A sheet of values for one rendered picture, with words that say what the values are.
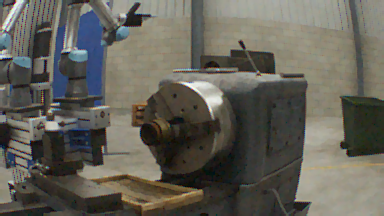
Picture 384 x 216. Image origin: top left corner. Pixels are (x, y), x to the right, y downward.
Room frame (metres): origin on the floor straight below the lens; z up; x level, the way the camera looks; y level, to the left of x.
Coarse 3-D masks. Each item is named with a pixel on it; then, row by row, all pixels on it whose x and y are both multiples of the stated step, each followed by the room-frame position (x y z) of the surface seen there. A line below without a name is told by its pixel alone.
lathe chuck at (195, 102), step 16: (176, 96) 1.73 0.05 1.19; (192, 96) 1.69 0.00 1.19; (208, 96) 1.69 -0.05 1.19; (176, 112) 1.73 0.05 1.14; (192, 112) 1.69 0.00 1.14; (208, 112) 1.65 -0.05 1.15; (224, 112) 1.70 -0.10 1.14; (224, 128) 1.68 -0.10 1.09; (192, 144) 1.69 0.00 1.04; (208, 144) 1.65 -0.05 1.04; (224, 144) 1.69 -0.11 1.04; (176, 160) 1.73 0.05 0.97; (192, 160) 1.69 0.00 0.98; (208, 160) 1.66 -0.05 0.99
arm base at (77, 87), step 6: (72, 78) 2.14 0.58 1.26; (78, 78) 2.14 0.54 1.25; (84, 78) 2.18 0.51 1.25; (72, 84) 2.13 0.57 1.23; (78, 84) 2.14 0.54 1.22; (84, 84) 2.17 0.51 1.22; (66, 90) 2.14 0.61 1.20; (72, 90) 2.12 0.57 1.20; (78, 90) 2.13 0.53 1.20; (84, 90) 2.15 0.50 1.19; (66, 96) 2.13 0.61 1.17; (72, 96) 2.12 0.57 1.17; (78, 96) 2.12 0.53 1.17; (84, 96) 2.15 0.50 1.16
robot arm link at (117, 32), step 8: (88, 0) 2.19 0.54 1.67; (96, 0) 2.21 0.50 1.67; (96, 8) 2.23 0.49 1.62; (104, 8) 2.25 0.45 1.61; (104, 16) 2.26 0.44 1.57; (112, 16) 2.29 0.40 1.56; (104, 24) 2.30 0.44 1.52; (112, 24) 2.30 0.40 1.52; (120, 24) 2.34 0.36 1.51; (112, 32) 2.32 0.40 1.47; (120, 32) 2.31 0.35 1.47; (128, 32) 2.34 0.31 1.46; (112, 40) 2.38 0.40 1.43; (120, 40) 2.35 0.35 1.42
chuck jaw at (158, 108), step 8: (152, 96) 1.75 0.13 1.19; (160, 96) 1.77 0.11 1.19; (152, 104) 1.75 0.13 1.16; (160, 104) 1.74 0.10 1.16; (152, 112) 1.72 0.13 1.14; (160, 112) 1.71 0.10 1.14; (168, 112) 1.74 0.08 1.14; (152, 120) 1.69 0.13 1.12; (168, 120) 1.71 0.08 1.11; (176, 120) 1.77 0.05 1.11
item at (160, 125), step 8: (160, 120) 1.66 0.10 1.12; (144, 128) 1.63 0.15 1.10; (152, 128) 1.60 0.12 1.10; (160, 128) 1.62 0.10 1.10; (168, 128) 1.64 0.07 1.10; (144, 136) 1.64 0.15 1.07; (152, 136) 1.67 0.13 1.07; (160, 136) 1.61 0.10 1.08; (168, 136) 1.64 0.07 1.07; (152, 144) 1.61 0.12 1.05; (160, 144) 1.63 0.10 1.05
